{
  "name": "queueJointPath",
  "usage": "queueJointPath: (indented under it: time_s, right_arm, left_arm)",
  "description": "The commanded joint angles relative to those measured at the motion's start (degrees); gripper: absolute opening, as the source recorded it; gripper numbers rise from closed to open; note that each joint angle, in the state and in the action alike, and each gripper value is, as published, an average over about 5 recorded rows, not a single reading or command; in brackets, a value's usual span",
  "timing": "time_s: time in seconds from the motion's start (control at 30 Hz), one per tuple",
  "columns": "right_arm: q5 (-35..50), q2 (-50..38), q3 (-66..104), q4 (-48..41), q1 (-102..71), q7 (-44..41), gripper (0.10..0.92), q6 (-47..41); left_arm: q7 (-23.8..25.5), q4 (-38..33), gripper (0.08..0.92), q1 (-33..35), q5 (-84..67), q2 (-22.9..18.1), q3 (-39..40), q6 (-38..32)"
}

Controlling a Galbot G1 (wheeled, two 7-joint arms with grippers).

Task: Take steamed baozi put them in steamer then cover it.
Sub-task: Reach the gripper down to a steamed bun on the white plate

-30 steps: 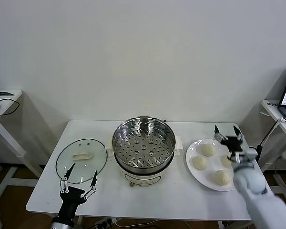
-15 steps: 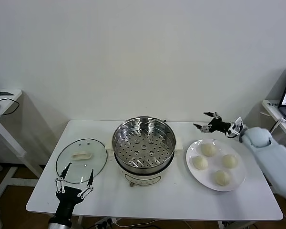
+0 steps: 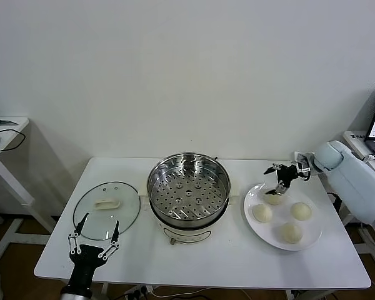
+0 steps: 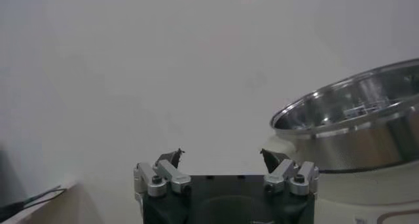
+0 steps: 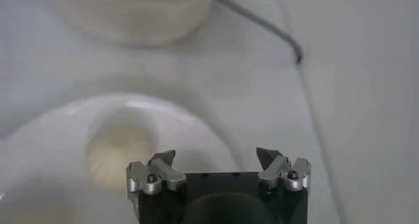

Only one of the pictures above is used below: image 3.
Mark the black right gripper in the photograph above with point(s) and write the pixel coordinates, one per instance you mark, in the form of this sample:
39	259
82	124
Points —
287	175

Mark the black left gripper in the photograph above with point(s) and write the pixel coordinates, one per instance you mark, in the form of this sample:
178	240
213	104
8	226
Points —
87	259

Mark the white steamed baozi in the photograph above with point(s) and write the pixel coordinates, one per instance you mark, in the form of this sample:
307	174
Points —
274	200
290	232
262	213
301	211

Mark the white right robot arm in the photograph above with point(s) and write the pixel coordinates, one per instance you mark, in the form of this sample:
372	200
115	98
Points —
347	175

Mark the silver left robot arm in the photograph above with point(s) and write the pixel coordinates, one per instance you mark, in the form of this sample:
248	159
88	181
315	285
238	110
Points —
76	295

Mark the stainless steel steamer basket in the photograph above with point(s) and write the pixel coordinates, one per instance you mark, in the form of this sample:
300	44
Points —
187	200

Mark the white table leg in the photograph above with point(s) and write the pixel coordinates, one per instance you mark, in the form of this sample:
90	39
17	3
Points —
292	295
105	292

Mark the white round plate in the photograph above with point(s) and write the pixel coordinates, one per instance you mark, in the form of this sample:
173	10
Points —
262	232

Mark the white power strip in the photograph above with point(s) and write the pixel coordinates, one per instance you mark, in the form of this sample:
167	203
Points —
140	292

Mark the cream electric cooker base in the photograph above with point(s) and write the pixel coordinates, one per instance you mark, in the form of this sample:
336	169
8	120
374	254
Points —
187	232

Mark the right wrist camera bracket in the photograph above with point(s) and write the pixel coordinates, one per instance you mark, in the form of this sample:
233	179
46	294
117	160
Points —
303	162

